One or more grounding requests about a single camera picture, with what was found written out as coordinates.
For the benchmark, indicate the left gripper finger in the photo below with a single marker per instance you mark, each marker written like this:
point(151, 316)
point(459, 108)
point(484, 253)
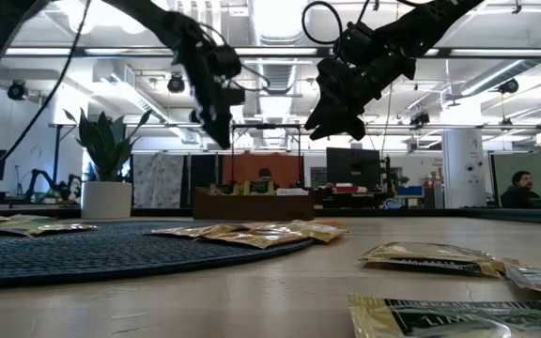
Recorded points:
point(217, 124)

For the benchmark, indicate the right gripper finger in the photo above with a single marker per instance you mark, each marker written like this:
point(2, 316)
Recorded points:
point(324, 122)
point(352, 127)

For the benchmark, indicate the green lemon tea bag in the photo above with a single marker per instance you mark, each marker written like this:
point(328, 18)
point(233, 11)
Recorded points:
point(439, 321)
point(33, 219)
point(258, 188)

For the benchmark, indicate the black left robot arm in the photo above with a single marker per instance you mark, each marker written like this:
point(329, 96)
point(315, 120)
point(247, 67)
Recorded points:
point(158, 19)

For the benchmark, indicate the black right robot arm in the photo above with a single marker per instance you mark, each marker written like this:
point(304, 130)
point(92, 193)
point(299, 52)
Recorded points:
point(430, 23)

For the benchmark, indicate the yellow dark tea bag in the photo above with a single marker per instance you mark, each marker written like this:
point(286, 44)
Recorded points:
point(223, 189)

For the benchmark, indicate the wooden tea organizer box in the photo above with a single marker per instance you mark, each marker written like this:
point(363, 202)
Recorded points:
point(251, 209)

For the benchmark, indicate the black computer monitor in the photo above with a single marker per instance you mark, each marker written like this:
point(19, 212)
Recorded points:
point(352, 169)

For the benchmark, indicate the black ceiling spotlight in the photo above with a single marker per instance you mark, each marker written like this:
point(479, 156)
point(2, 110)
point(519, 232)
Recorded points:
point(420, 118)
point(175, 84)
point(508, 86)
point(17, 90)

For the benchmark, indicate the orange partition panel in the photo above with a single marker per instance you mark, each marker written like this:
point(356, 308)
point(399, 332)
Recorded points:
point(244, 169)

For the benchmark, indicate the person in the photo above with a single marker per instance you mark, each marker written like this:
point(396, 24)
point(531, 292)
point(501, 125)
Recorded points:
point(519, 195)
point(265, 174)

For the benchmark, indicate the patterned white cloth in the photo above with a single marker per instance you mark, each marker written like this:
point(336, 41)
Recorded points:
point(158, 180)

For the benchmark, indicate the blue box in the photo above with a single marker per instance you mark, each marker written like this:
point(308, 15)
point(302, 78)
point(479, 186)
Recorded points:
point(409, 191)

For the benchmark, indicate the white round pillar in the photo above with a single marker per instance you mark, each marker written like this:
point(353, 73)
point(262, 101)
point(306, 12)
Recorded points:
point(463, 169)

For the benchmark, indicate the snake plant in white pot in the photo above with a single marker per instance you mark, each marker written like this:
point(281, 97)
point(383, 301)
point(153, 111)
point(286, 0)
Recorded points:
point(106, 199)

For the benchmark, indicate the round dark woven placemat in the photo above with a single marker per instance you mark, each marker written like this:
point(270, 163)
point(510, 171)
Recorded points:
point(87, 253)

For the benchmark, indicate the black metal stand frame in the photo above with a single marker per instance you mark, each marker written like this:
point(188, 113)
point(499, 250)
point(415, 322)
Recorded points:
point(266, 126)

